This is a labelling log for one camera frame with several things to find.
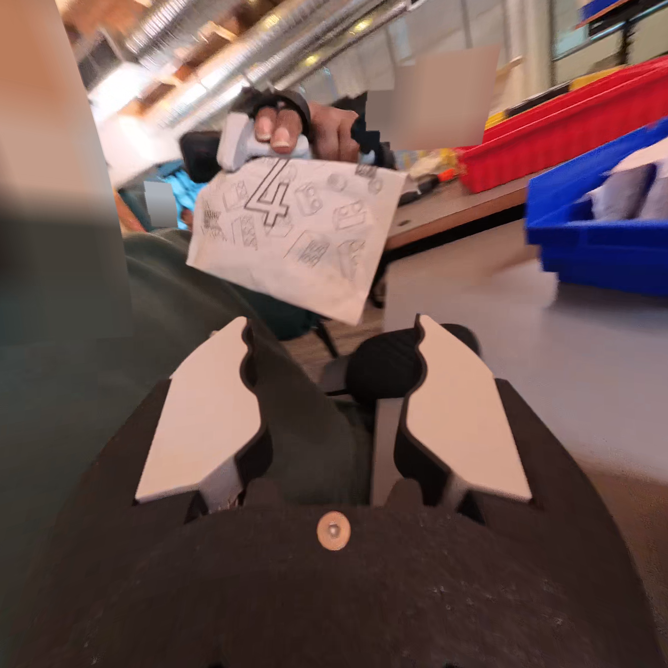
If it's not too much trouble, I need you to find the white printed paper bag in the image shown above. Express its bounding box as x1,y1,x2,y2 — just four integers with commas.
186,156,409,325

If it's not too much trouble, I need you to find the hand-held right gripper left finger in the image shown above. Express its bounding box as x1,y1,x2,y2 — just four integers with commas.
135,316,273,511

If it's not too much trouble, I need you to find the red ribbed bin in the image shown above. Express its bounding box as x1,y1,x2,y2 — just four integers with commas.
454,55,668,195

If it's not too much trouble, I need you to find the person's left hand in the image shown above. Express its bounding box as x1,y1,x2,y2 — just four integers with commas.
253,102,367,164

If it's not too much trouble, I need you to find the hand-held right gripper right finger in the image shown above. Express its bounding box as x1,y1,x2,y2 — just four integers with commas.
394,313,533,511

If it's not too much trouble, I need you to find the black padded chair armrest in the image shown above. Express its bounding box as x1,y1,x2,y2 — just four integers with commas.
319,324,482,407

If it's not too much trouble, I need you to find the blue plastic bin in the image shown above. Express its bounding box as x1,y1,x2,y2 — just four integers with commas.
524,117,668,298

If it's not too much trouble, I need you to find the wooden office table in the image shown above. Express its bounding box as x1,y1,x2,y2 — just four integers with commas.
385,169,549,252

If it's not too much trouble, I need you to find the silver air duct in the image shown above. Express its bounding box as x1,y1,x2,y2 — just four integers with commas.
125,0,413,131

